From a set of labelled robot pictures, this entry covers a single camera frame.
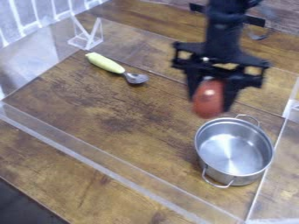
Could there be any black strip on table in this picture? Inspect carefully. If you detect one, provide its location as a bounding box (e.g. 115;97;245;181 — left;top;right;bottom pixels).
190;3;267;27

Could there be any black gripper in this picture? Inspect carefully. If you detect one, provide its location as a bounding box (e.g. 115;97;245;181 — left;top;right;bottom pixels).
173;18;270;112

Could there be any red white toy mushroom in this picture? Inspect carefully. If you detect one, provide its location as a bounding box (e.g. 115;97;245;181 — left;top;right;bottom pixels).
193;79;225;119

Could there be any silver pot with handles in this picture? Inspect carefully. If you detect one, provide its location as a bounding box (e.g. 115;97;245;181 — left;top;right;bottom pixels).
194;114;275;189

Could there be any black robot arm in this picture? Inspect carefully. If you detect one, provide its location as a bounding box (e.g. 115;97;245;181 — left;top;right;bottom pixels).
173;0;270;112

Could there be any yellow handled metal spoon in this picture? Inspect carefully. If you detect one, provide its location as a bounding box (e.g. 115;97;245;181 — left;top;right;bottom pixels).
86;52;150;85

